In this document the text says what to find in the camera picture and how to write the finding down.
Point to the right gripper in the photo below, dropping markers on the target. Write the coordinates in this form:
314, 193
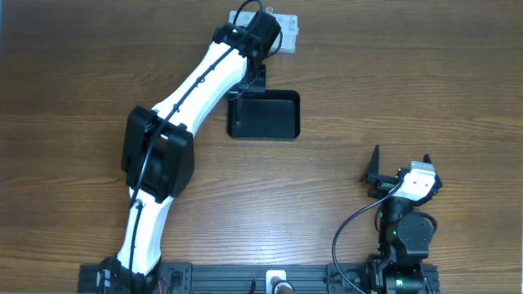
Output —
378, 184

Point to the clear test tube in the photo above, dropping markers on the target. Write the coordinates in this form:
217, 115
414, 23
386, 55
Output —
239, 114
268, 9

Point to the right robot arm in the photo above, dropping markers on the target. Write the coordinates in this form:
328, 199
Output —
410, 237

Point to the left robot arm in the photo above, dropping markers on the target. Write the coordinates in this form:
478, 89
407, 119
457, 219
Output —
220, 69

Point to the black tray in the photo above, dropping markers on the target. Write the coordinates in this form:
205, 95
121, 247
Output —
274, 118

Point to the white test tube rack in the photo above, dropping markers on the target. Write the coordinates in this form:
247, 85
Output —
288, 28

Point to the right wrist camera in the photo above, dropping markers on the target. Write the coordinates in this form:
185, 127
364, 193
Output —
418, 179

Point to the mounting rail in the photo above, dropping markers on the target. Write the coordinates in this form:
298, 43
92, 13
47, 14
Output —
229, 277

